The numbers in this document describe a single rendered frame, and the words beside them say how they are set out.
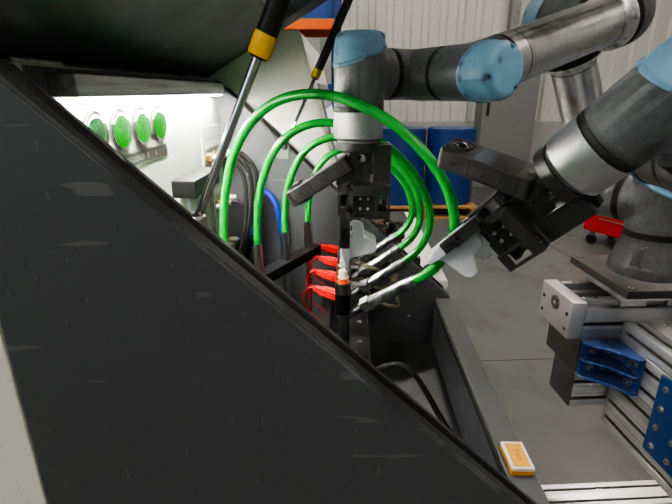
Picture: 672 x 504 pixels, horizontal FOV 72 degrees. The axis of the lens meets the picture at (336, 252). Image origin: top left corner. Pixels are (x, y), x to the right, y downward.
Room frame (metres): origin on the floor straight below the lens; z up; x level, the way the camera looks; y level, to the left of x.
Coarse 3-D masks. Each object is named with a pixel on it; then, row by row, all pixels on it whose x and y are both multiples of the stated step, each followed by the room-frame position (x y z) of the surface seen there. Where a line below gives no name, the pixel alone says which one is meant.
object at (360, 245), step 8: (352, 224) 0.70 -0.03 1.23; (360, 224) 0.71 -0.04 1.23; (352, 232) 0.71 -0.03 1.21; (360, 232) 0.71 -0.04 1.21; (352, 240) 0.71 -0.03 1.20; (360, 240) 0.71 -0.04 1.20; (368, 240) 0.71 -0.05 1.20; (352, 248) 0.71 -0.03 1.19; (360, 248) 0.71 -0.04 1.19; (368, 248) 0.71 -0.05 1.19; (376, 248) 0.71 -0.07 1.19; (344, 256) 0.70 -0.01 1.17; (352, 256) 0.71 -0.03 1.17; (344, 264) 0.71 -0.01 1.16
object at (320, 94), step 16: (288, 96) 0.67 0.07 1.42; (304, 96) 0.66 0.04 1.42; (320, 96) 0.65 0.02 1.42; (336, 96) 0.64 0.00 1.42; (352, 96) 0.64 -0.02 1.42; (256, 112) 0.69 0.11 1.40; (368, 112) 0.62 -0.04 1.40; (384, 112) 0.62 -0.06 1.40; (400, 128) 0.61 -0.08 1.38; (240, 144) 0.71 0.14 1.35; (416, 144) 0.60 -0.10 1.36; (432, 160) 0.59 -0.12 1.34; (224, 176) 0.72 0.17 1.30; (224, 192) 0.72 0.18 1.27; (448, 192) 0.58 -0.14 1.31; (224, 208) 0.72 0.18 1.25; (448, 208) 0.58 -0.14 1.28; (224, 224) 0.73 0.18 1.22; (224, 240) 0.73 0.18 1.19; (432, 272) 0.58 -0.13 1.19
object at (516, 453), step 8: (512, 448) 0.51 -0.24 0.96; (520, 448) 0.51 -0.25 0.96; (504, 456) 0.51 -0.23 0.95; (512, 456) 0.50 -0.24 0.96; (520, 456) 0.50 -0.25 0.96; (520, 464) 0.48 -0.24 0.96; (528, 464) 0.48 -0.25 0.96; (512, 472) 0.48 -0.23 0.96; (520, 472) 0.48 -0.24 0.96; (528, 472) 0.48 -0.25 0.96
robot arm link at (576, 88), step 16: (544, 0) 0.97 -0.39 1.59; (560, 0) 0.94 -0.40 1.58; (576, 0) 0.91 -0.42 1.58; (528, 16) 0.99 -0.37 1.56; (544, 16) 0.95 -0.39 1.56; (576, 64) 0.95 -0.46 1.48; (592, 64) 0.97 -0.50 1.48; (560, 80) 1.00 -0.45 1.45; (576, 80) 0.98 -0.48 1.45; (592, 80) 0.98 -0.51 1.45; (560, 96) 1.01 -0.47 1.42; (576, 96) 0.99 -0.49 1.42; (592, 96) 0.99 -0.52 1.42; (560, 112) 1.04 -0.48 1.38; (576, 112) 1.00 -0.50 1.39; (608, 192) 1.03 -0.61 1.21; (608, 208) 1.03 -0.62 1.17
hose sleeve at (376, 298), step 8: (400, 280) 0.61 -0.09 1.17; (408, 280) 0.60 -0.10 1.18; (384, 288) 0.62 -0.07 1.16; (392, 288) 0.61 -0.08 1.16; (400, 288) 0.60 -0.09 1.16; (408, 288) 0.60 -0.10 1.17; (368, 296) 0.63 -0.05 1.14; (376, 296) 0.62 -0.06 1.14; (384, 296) 0.61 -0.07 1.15; (392, 296) 0.61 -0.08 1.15; (376, 304) 0.62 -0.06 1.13
